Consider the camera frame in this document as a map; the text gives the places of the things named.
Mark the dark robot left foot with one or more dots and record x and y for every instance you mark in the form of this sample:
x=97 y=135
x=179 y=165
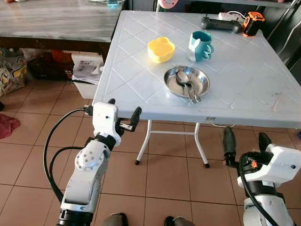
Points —
x=115 y=220

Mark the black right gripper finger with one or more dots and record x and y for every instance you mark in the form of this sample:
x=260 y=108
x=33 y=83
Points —
x=265 y=141
x=229 y=141

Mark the white plastic folding table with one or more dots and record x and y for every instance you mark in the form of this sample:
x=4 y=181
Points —
x=244 y=70

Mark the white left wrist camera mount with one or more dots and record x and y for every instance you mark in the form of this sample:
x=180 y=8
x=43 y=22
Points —
x=104 y=120

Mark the white power strip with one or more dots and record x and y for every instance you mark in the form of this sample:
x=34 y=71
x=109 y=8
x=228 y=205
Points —
x=230 y=16

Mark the printed shopping bag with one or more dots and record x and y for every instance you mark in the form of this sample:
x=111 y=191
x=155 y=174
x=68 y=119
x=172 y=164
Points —
x=11 y=73

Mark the red cloth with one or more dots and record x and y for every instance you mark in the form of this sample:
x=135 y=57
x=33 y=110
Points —
x=8 y=127

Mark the steel spoon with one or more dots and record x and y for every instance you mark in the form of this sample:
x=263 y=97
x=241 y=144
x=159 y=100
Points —
x=182 y=76

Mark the grey wood grain counter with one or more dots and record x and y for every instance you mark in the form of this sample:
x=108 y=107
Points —
x=56 y=21

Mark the white plastic bin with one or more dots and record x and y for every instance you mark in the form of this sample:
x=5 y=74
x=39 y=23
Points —
x=87 y=70

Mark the round steel plate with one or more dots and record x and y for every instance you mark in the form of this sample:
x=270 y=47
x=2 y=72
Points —
x=203 y=82

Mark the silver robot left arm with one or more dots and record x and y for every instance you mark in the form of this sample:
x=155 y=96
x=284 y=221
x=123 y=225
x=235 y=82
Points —
x=87 y=174

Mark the dark robot right foot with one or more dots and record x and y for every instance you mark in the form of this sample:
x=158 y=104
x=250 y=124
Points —
x=179 y=221

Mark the yellow plastic bowl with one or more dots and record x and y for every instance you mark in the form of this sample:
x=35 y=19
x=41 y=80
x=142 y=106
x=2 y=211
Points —
x=161 y=49

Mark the dark furniture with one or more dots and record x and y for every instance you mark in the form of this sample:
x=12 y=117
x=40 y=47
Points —
x=287 y=28

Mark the teal ceramic mug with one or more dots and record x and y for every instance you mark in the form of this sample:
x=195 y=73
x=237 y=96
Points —
x=200 y=49

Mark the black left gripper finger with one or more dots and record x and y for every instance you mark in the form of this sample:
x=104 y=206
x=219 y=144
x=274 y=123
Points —
x=135 y=117
x=112 y=101

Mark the dark robot foot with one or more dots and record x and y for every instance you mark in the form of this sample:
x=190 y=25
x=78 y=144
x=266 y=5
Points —
x=179 y=221
x=115 y=220

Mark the pink round plastic item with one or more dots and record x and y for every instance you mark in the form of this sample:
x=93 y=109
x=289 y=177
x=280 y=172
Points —
x=168 y=3

